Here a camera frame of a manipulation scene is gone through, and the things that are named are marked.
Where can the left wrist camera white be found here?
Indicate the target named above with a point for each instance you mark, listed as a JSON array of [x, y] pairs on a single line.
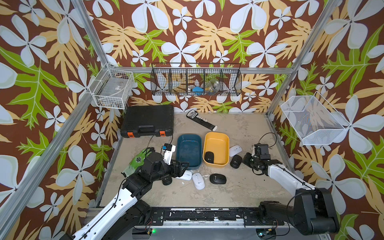
[[168, 150]]

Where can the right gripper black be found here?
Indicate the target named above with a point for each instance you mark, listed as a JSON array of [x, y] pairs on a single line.
[[245, 161]]

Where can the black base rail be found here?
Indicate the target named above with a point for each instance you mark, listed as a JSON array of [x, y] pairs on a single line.
[[157, 216]]

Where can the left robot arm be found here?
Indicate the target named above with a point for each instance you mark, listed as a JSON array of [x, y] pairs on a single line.
[[132, 189]]

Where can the white mesh basket right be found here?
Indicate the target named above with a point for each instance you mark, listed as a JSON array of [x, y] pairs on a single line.
[[314, 119]]

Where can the green cloth glove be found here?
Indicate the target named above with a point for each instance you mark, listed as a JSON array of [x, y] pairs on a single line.
[[137, 161]]

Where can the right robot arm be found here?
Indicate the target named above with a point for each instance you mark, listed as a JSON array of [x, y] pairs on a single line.
[[310, 210]]

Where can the yellow plastic storage box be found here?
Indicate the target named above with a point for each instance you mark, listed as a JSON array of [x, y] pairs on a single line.
[[219, 145]]

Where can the teal plastic storage box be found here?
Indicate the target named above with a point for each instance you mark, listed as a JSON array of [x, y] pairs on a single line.
[[190, 149]]

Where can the blue lid in basket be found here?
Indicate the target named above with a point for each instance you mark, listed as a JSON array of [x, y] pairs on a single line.
[[198, 91]]

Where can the clear glass jar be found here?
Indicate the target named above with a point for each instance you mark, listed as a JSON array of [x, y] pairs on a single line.
[[212, 86]]

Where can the black mouse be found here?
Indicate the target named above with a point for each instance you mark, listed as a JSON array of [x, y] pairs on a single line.
[[167, 181], [218, 179], [209, 157]]

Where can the black lint roller stick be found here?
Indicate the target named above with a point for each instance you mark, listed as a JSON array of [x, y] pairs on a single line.
[[194, 116]]

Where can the white wire basket left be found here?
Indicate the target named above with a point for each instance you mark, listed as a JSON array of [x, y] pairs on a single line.
[[111, 88]]

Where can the black wire basket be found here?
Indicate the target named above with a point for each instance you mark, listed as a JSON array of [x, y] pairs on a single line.
[[180, 78]]

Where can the white mouse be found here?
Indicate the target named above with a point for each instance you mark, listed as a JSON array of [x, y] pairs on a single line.
[[235, 150], [198, 181], [187, 176]]

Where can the black tool case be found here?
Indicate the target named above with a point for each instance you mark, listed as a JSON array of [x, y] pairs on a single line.
[[142, 121]]

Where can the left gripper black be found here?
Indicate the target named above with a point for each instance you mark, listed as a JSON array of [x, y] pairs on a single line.
[[172, 171]]

